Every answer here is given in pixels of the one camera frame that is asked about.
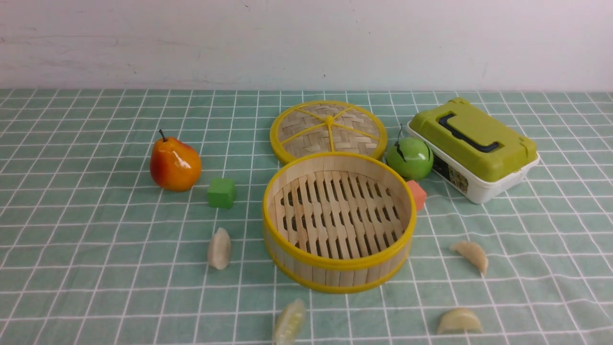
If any greenish dumpling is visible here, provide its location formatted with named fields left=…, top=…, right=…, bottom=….
left=272, top=299, right=307, bottom=345

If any green checkered tablecloth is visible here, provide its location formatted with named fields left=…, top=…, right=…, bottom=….
left=0, top=89, right=613, bottom=345

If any orange red pear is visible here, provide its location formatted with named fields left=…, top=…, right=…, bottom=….
left=149, top=129, right=202, bottom=192

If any green cube block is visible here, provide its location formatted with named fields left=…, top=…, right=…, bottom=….
left=206, top=178, right=237, bottom=209

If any bamboo steamer tray yellow rim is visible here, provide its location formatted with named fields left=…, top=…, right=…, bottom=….
left=262, top=151, right=417, bottom=293

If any pale dumpling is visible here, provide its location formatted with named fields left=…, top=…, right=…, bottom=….
left=436, top=307, right=483, bottom=335

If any white dumpling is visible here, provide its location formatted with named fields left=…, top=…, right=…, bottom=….
left=207, top=227, right=231, bottom=270
left=449, top=241, right=489, bottom=276

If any orange cube block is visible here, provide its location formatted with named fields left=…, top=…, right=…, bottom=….
left=407, top=180, right=427, bottom=211

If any green lidded white box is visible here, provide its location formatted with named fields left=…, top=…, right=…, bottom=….
left=407, top=97, right=539, bottom=205

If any green apple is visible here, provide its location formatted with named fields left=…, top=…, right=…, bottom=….
left=386, top=127, right=434, bottom=181

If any woven bamboo steamer lid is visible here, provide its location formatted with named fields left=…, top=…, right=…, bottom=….
left=269, top=100, right=389, bottom=164

